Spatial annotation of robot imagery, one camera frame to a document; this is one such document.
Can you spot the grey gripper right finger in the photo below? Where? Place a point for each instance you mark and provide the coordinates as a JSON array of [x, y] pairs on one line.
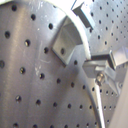
[[114, 58]]

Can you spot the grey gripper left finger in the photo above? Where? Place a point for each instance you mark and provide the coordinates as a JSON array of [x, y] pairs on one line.
[[101, 72]]

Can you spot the perforated metal breadboard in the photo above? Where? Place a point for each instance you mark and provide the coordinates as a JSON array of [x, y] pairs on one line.
[[37, 90]]

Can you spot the grey cable clip bracket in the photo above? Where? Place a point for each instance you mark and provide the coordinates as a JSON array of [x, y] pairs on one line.
[[67, 39]]

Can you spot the grey upper cable clip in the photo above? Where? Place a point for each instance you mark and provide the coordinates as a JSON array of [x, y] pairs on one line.
[[82, 10]]

